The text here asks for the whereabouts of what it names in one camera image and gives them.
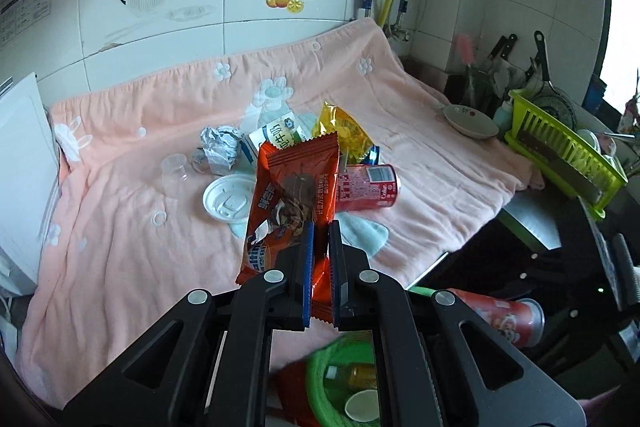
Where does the green plastic basket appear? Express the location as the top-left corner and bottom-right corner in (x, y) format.
(305, 329), (381, 427)

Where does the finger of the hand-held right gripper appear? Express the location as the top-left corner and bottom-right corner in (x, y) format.
(492, 249), (566, 308)

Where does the red cartoon print can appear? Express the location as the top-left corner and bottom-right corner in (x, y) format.
(447, 288), (545, 348)

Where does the crumpled foil ball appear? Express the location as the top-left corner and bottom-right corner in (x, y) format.
(200, 125), (243, 176)

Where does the white wall chart sticker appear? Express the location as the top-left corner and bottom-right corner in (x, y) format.
(0, 0), (53, 48)

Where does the white plastic cup lid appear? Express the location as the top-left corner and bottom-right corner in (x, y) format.
(202, 174), (258, 223)

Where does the black handled knife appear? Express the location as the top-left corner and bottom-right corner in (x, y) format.
(487, 34), (518, 62)

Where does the pink spatula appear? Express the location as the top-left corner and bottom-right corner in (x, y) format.
(455, 34), (476, 68)

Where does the black handled pan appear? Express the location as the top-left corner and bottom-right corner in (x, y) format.
(531, 31), (576, 108)

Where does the orange snack wrapper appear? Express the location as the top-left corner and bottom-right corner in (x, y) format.
(235, 130), (343, 325)

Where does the clear plastic cup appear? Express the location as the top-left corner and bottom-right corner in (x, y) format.
(161, 153), (190, 185)

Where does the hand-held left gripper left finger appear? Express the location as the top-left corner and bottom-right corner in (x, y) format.
(62, 221), (317, 427)

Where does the yellow snack bag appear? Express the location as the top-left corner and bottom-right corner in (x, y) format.
(311, 101), (376, 164)

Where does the white box appliance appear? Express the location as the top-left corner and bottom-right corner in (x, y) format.
(0, 72), (61, 298)

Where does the yellow small bottle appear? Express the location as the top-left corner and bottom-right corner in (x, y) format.
(325, 363), (377, 390)

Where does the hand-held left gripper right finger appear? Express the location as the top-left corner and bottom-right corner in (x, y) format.
(326, 220), (587, 427)

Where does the white ceramic bowl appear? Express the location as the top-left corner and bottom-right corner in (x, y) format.
(442, 104), (500, 138)

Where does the white milk carton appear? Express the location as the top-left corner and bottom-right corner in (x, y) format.
(247, 123), (313, 160)

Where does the metal wall tap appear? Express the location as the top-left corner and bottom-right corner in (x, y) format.
(385, 22), (413, 44)

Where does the pink printed blanket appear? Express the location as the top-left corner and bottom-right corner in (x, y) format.
(17, 18), (546, 408)

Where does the white paper cup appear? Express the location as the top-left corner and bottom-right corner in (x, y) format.
(344, 389), (381, 424)

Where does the green dish rack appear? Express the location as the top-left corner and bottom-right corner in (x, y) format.
(504, 89), (628, 220)

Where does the red soda can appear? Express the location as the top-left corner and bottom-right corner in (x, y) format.
(335, 163), (402, 212)

